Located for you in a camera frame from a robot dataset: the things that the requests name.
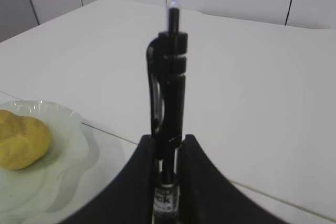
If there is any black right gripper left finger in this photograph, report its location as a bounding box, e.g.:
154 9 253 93
62 135 155 223

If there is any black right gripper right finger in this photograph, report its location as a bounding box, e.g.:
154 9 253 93
178 134 284 223

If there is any yellow pear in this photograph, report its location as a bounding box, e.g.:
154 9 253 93
1 110 52 170

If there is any black gel pen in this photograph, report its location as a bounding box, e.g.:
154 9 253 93
146 0 188 223

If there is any pale green ruffled glass plate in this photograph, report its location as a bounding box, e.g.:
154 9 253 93
1 101 99 223

